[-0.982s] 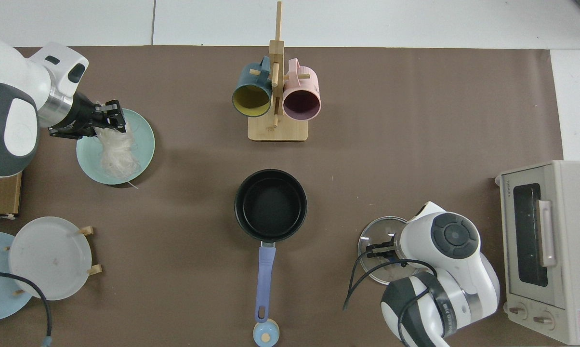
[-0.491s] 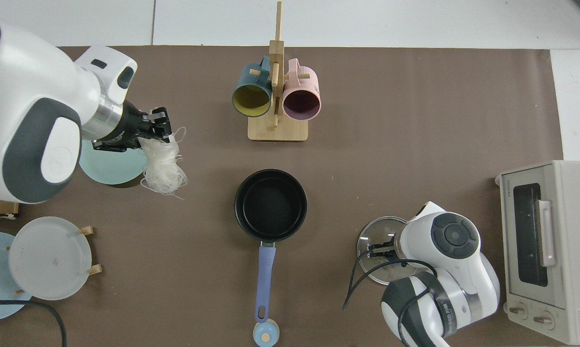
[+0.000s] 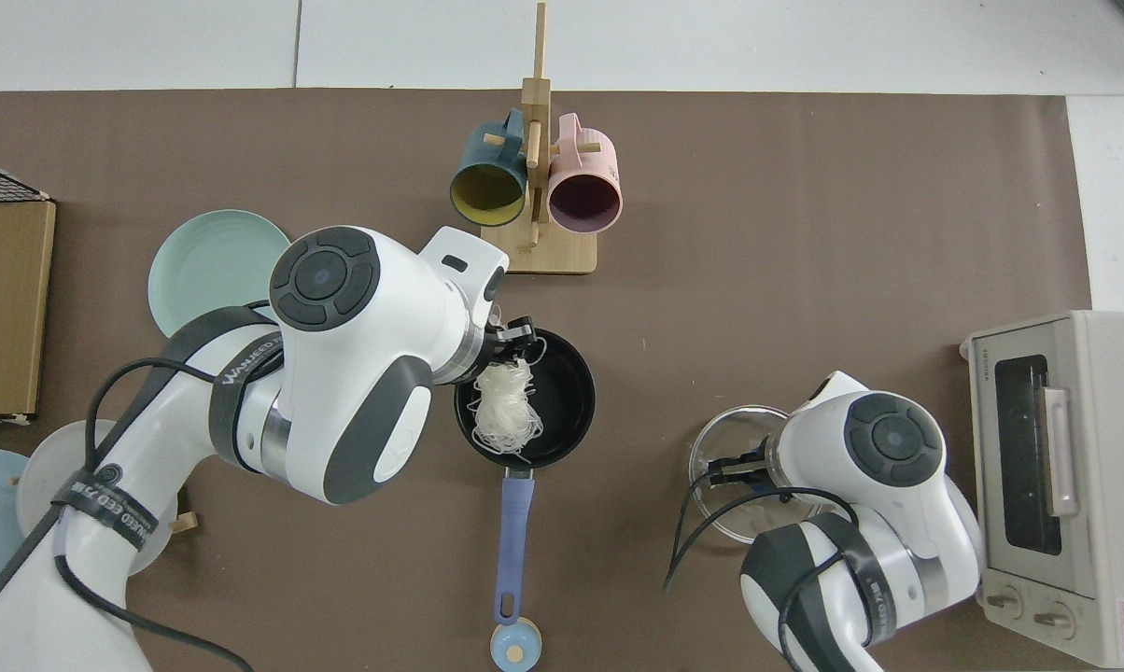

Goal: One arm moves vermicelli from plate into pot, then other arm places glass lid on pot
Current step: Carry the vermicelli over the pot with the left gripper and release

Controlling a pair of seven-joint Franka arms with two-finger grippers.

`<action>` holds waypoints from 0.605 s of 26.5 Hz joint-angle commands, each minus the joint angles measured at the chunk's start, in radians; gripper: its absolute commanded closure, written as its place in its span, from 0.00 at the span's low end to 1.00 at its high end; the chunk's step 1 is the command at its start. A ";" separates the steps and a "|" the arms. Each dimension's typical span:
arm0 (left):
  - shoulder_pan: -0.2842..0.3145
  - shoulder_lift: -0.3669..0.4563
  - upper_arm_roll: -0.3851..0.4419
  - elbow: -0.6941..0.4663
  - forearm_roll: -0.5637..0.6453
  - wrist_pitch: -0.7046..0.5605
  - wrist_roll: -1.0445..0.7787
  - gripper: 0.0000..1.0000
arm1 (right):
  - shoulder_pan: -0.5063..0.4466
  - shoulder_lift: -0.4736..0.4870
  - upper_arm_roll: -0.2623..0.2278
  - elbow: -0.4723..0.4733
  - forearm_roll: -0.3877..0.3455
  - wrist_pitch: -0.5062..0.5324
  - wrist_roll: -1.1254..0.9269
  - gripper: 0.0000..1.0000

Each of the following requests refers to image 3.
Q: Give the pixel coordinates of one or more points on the glass lid with blue knob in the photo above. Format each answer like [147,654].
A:
[721,434]

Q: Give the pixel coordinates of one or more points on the white vermicelli bundle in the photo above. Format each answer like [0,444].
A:
[506,411]

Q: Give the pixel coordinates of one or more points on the pale green plate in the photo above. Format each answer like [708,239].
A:
[207,261]

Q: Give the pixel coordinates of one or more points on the wooden plate rack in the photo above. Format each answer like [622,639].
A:
[187,523]

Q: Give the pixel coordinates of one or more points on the white plate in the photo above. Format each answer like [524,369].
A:
[41,485]

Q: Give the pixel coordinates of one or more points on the wooden cup stand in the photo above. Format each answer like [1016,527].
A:
[562,257]

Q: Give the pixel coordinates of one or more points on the dark teal cup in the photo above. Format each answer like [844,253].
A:
[487,191]

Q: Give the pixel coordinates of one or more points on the pink ribbed cup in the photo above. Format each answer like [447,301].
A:
[599,154]

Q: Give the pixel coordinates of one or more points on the brown table cloth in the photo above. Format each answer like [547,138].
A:
[338,579]

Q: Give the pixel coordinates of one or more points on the pale toaster oven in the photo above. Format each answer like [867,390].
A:
[1085,560]

